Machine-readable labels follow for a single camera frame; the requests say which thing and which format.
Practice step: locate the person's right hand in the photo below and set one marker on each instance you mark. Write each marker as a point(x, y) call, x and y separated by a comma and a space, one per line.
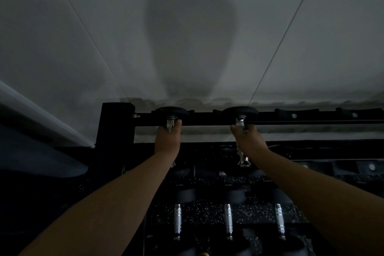
point(249, 141)

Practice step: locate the person's left hand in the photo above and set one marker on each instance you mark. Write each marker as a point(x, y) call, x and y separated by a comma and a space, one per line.
point(166, 141)

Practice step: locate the person's left fingers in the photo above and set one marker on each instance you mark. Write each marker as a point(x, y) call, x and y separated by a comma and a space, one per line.
point(178, 123)

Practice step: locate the person's right fingers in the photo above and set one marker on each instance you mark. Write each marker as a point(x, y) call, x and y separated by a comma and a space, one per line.
point(234, 128)

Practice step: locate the person's left forearm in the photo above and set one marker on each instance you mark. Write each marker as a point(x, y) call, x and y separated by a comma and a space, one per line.
point(114, 204)

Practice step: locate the person's right forearm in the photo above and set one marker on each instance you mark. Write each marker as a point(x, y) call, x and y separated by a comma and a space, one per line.
point(318, 201)

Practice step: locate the black metal dumbbell rack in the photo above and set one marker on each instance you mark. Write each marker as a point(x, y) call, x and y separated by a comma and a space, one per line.
point(115, 132)

